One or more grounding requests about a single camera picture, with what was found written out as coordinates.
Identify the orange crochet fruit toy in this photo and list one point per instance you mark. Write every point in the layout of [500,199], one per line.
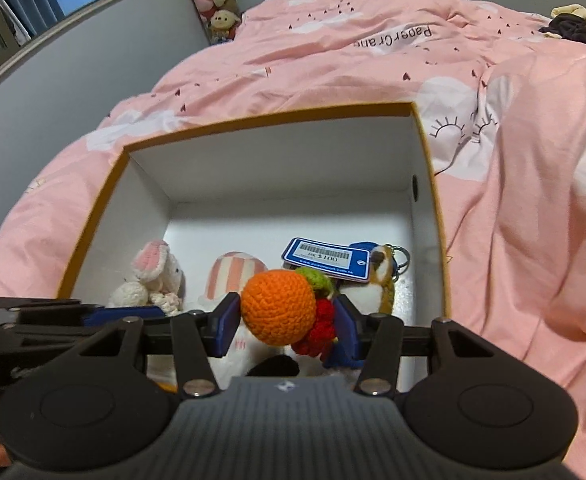
[278,305]

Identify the white crochet bunny toy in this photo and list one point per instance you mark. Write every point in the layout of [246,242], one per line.
[148,275]

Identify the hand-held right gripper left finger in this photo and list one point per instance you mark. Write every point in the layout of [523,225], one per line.
[227,325]

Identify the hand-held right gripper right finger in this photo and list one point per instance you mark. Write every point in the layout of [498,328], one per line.
[345,331]

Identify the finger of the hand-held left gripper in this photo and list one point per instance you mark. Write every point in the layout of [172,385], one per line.
[33,355]
[123,315]

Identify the pink printed duvet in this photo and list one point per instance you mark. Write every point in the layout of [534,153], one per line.
[323,50]

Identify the pink striped plush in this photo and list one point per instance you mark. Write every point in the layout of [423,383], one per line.
[233,275]

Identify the orange-rimmed white cardboard box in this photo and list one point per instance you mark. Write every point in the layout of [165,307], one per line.
[283,170]

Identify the blue barcode tag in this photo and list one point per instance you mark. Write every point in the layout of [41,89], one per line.
[323,257]

